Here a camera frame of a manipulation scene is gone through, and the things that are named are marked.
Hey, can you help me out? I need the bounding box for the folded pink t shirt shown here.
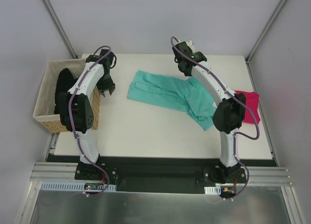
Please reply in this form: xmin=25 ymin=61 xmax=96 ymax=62
xmin=235 ymin=90 xmax=260 ymax=124

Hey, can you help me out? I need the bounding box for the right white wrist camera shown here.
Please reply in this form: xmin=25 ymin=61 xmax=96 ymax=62
xmin=176 ymin=40 xmax=196 ymax=53

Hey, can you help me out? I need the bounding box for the teal t shirt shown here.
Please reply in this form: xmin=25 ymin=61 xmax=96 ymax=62
xmin=127 ymin=70 xmax=216 ymax=130

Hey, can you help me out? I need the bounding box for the left slotted cable duct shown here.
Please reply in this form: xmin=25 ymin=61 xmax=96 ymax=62
xmin=41 ymin=182 xmax=117 ymax=192

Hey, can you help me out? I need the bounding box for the right slotted cable duct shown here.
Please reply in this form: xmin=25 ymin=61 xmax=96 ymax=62
xmin=204 ymin=185 xmax=221 ymax=195

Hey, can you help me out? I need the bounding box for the aluminium rail frame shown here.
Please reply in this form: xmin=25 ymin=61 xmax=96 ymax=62
xmin=30 ymin=134 xmax=292 ymax=186

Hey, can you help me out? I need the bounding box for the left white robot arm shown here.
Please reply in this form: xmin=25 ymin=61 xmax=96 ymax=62
xmin=58 ymin=46 xmax=117 ymax=180

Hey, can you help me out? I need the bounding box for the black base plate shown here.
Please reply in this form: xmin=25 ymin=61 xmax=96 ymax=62
xmin=74 ymin=156 xmax=246 ymax=194

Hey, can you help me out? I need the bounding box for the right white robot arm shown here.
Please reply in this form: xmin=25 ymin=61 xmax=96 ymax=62
xmin=171 ymin=36 xmax=246 ymax=184

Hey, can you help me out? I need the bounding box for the slotted cable duct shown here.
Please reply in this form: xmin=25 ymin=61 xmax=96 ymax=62
xmin=41 ymin=182 xmax=117 ymax=192
xmin=204 ymin=185 xmax=221 ymax=195

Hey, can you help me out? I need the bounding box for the wicker laundry basket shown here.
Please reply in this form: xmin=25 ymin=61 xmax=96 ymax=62
xmin=33 ymin=59 xmax=103 ymax=133

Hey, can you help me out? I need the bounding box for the black t shirt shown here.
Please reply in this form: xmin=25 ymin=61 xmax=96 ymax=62
xmin=54 ymin=68 xmax=78 ymax=114

